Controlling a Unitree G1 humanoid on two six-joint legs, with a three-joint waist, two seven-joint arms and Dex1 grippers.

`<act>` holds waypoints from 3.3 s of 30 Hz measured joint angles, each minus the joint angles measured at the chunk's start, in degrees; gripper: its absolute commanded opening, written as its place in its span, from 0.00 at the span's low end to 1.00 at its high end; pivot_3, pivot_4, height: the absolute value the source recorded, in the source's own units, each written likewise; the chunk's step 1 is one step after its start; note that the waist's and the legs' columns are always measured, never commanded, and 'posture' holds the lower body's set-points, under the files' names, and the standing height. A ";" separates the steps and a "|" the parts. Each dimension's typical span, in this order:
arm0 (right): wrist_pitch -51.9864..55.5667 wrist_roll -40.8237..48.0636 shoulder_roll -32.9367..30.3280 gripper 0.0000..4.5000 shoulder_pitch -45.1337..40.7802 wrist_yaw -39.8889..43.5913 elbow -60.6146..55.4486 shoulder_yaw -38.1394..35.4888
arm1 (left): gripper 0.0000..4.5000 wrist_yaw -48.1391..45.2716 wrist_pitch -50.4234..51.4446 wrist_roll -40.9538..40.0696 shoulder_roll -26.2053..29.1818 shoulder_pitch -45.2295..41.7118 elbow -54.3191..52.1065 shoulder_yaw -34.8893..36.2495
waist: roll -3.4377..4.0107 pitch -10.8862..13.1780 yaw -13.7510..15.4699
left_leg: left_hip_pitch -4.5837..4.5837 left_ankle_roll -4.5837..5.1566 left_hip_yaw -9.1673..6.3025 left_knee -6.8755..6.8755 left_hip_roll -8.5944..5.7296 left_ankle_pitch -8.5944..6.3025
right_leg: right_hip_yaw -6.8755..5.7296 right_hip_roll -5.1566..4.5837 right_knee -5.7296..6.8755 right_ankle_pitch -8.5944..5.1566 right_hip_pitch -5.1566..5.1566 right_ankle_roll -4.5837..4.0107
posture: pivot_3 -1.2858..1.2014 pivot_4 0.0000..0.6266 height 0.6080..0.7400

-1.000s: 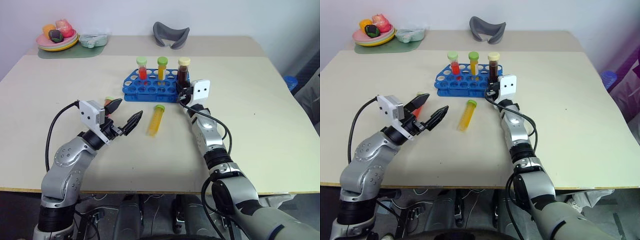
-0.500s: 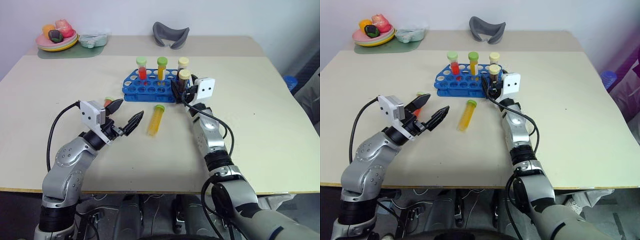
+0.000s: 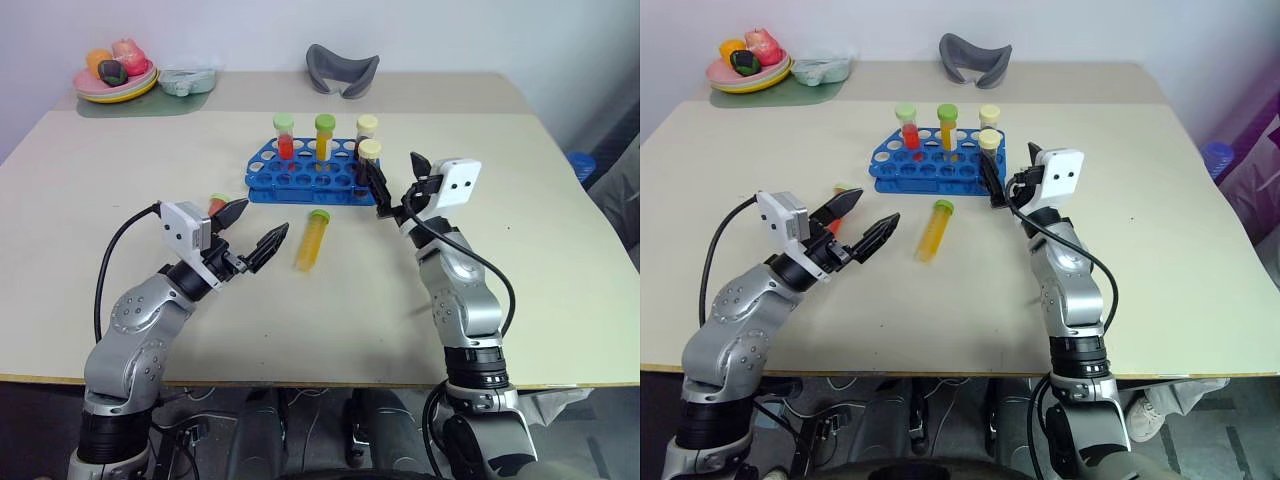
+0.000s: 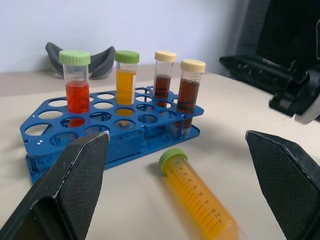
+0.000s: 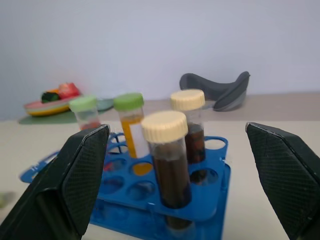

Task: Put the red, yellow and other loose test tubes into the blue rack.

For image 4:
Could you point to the red liquid tube green cap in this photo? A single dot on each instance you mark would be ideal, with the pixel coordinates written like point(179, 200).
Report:
point(77, 98)

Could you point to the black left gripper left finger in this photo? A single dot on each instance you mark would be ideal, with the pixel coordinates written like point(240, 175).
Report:
point(75, 180)

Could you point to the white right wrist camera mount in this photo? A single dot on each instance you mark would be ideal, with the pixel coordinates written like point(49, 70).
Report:
point(311, 113)

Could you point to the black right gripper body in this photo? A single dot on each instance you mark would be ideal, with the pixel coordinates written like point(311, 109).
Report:
point(313, 80)

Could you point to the yellow liquid tube green cap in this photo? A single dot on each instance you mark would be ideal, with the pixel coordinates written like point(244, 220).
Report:
point(200, 197)
point(126, 86)

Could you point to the grey curved padded object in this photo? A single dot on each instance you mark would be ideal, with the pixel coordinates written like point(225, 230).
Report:
point(102, 66)

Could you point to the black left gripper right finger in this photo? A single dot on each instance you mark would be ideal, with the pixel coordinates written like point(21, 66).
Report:
point(287, 185)

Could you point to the blue test tube rack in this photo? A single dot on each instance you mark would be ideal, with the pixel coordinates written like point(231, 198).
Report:
point(122, 148)

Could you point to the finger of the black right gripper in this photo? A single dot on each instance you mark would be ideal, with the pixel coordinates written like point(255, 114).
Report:
point(287, 102)
point(252, 68)

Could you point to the brown liquid tube cream cap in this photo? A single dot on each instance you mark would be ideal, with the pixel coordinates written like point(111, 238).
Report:
point(188, 96)
point(162, 86)

